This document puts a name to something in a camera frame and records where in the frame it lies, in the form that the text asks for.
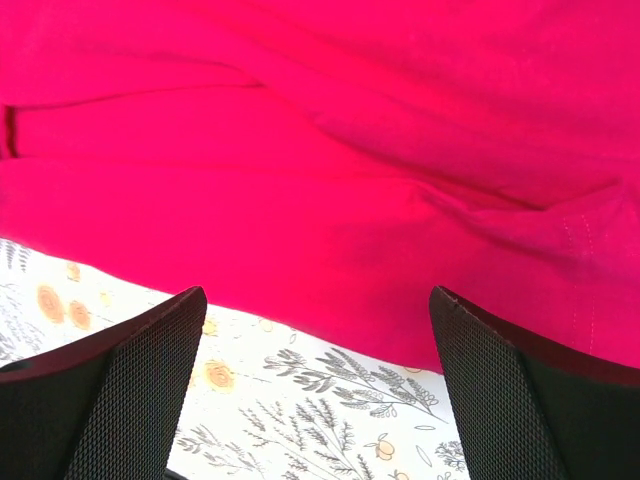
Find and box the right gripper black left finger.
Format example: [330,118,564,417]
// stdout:
[1,287,207,480]

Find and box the magenta t shirt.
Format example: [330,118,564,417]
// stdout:
[1,1,639,369]

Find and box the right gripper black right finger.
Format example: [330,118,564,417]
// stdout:
[429,287,639,480]

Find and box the floral patterned table mat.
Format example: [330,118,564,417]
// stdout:
[1,240,468,479]

